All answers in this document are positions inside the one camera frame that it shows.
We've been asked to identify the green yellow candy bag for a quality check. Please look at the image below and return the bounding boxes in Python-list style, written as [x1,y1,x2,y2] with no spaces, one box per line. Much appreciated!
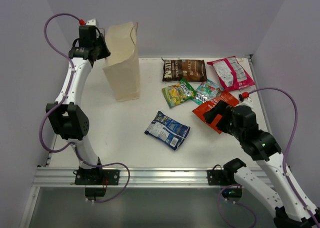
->
[161,78,196,108]

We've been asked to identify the purple cable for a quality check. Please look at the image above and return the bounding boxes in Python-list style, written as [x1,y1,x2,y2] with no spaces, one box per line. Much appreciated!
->
[38,12,131,203]
[216,87,320,228]

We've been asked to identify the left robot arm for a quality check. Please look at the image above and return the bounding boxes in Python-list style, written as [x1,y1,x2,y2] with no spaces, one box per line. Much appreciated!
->
[45,19,110,184]

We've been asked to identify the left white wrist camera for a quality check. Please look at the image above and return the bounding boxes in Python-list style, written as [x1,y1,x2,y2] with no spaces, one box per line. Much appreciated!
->
[78,19,98,27]

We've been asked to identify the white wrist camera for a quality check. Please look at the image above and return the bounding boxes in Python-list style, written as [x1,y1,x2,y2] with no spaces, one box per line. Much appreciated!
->
[78,19,98,27]
[238,92,254,109]

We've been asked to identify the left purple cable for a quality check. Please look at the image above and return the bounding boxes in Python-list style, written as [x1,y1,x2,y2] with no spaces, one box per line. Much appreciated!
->
[38,12,131,203]

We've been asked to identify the teal snack bag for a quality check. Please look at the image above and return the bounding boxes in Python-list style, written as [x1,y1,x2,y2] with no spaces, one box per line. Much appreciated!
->
[193,79,224,105]

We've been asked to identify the right black base bracket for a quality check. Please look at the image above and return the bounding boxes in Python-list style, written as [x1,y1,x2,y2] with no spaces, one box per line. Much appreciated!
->
[206,164,243,201]

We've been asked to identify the blue snack bag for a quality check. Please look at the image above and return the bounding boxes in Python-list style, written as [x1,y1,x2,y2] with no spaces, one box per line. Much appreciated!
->
[144,111,191,151]

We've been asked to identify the brown chips bag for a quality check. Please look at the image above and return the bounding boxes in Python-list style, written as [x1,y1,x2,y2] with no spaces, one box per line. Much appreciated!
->
[162,59,208,82]

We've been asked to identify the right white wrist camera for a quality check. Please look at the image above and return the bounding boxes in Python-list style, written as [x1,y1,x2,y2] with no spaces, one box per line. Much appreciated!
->
[238,92,254,109]

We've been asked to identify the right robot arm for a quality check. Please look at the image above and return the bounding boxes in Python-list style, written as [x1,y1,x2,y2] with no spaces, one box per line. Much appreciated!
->
[203,101,320,227]

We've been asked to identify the red snack bag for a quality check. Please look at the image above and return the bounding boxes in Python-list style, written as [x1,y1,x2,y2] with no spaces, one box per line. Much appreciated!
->
[192,91,240,134]

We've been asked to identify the aluminium mounting rail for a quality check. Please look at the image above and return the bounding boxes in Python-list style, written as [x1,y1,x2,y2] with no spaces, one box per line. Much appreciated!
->
[32,166,276,188]

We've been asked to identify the left black base bracket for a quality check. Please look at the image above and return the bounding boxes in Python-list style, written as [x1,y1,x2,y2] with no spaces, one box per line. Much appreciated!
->
[73,168,120,200]

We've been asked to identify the black base bracket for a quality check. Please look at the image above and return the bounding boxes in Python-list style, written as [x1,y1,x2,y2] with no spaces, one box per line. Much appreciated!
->
[73,168,120,200]
[206,164,243,201]

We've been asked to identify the beige paper bag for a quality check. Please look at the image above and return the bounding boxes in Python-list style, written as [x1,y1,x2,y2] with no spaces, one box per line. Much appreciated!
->
[103,22,140,101]

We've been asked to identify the pink snack bag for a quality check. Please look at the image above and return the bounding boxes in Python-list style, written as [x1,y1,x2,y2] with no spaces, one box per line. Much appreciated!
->
[207,56,255,92]

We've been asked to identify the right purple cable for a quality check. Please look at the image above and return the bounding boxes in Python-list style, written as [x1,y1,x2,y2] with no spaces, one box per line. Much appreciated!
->
[216,87,320,228]

